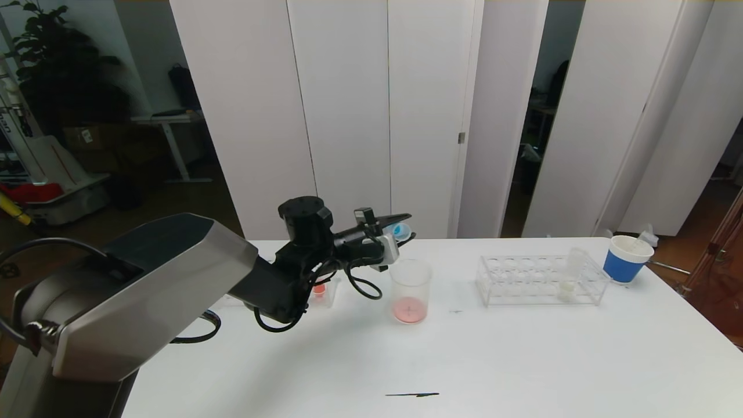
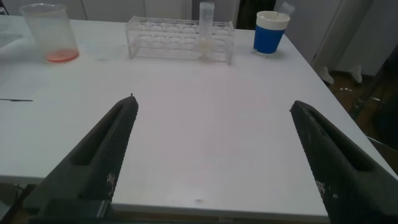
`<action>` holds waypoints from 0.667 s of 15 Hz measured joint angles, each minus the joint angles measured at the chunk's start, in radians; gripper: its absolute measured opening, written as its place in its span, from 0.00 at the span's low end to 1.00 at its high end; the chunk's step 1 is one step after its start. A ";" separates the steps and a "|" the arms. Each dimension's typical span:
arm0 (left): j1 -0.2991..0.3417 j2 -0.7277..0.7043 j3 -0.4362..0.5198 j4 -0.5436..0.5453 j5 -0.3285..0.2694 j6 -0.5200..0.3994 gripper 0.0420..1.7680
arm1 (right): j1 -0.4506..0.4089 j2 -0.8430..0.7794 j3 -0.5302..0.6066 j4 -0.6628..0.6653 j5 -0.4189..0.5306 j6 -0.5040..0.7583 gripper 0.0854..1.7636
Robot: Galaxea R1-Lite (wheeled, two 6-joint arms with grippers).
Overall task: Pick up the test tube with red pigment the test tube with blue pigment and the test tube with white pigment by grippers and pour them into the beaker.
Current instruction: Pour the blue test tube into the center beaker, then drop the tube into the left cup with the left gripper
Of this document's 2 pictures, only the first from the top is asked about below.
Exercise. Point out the clear glass beaker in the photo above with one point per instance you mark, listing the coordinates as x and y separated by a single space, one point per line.
411 307

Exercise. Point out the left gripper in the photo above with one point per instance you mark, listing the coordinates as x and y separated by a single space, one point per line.
368 222

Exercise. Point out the white background desk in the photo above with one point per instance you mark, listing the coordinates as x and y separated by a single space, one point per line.
171 120

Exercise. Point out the red box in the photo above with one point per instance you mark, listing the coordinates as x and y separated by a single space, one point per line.
32 193

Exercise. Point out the brown cardboard box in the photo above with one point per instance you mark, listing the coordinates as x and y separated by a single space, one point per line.
93 138

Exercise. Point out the yellow tool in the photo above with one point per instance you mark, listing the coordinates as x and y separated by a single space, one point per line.
14 212

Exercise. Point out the clear plastic test tube rack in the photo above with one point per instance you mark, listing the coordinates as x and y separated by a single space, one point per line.
537 284
331 293

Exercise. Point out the grey storage bin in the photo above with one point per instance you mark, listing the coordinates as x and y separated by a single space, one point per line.
69 208

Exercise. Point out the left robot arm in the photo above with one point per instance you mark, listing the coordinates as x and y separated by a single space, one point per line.
145 290

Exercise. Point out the test tube with white pigment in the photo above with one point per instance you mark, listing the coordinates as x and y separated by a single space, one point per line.
567 289

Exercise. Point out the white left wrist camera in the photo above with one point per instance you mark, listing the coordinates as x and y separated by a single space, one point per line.
388 252

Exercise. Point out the dark green potted plant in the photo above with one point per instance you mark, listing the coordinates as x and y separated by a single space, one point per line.
64 75

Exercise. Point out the brown metal tripod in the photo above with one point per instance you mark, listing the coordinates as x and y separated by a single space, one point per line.
720 273

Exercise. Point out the white leaning board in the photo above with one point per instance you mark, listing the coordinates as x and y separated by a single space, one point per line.
55 162

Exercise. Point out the thin metal floor rod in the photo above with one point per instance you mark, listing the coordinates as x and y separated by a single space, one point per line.
667 268

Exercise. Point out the blue and white paper cup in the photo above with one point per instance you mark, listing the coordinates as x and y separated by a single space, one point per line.
621 268

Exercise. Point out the test tube with blue pigment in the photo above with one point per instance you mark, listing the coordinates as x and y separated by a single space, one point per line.
400 231

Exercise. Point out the test tube with red pigment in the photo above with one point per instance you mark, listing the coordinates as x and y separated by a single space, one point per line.
638 247
319 288

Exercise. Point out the black bag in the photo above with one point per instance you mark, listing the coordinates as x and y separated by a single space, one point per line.
184 87

